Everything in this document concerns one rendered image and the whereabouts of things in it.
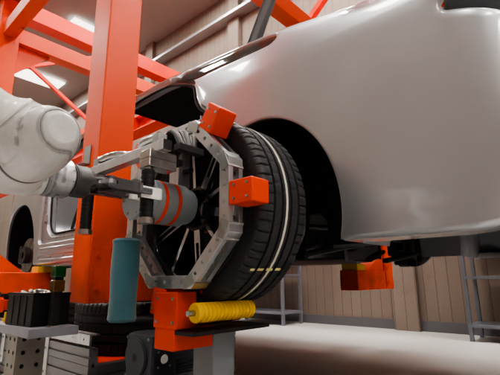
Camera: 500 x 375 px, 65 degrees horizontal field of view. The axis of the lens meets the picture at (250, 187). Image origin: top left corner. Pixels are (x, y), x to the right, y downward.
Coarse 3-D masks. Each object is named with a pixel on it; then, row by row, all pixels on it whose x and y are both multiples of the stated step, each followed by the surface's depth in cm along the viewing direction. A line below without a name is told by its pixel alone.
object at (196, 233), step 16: (192, 160) 145; (208, 160) 158; (160, 176) 154; (192, 176) 162; (208, 176) 138; (208, 192) 136; (208, 208) 134; (192, 224) 143; (208, 224) 133; (160, 240) 150; (176, 240) 158; (192, 240) 164; (160, 256) 146; (176, 256) 142; (192, 256) 157; (176, 272) 140
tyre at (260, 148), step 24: (240, 144) 126; (264, 144) 130; (264, 168) 120; (288, 168) 131; (288, 192) 126; (264, 216) 116; (288, 216) 124; (240, 240) 119; (264, 240) 117; (288, 240) 125; (240, 264) 117; (264, 264) 121; (288, 264) 130; (216, 288) 123; (240, 288) 124; (264, 288) 131
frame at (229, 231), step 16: (176, 128) 137; (192, 128) 130; (208, 144) 123; (224, 144) 125; (224, 160) 117; (240, 160) 120; (224, 176) 116; (240, 176) 119; (224, 192) 115; (224, 208) 114; (240, 208) 116; (128, 224) 148; (224, 224) 112; (240, 224) 115; (144, 240) 148; (224, 240) 113; (144, 256) 140; (208, 256) 115; (224, 256) 117; (144, 272) 135; (160, 272) 137; (192, 272) 118; (208, 272) 120; (176, 288) 122; (192, 288) 118
